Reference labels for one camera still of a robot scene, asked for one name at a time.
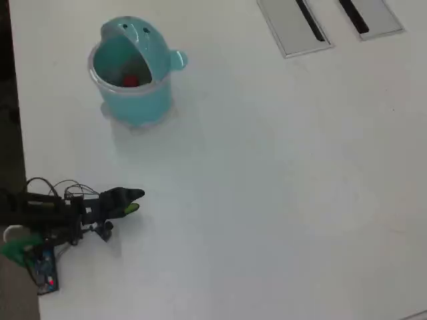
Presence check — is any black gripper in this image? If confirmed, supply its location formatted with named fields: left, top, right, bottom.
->
left=81, top=187, right=146, bottom=226

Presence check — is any green plastic table clamp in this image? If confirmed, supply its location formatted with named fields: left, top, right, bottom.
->
left=0, top=233, right=44, bottom=268

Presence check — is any teal whale-shaped bin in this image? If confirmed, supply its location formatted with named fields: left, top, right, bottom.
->
left=87, top=16, right=189, bottom=136

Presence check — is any silver desk cable grommet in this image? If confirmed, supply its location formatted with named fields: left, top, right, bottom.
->
left=336, top=0, right=406, bottom=42
left=256, top=0, right=336, bottom=60

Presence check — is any blue controller circuit board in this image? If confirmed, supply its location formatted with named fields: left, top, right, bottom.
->
left=33, top=248, right=60, bottom=296

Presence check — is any white rounded object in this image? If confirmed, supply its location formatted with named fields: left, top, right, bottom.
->
left=2, top=225, right=27, bottom=243

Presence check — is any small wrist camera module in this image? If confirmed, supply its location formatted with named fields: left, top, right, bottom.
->
left=95, top=220, right=115, bottom=243

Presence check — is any black looping cable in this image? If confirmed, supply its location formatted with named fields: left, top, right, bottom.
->
left=25, top=177, right=101, bottom=201

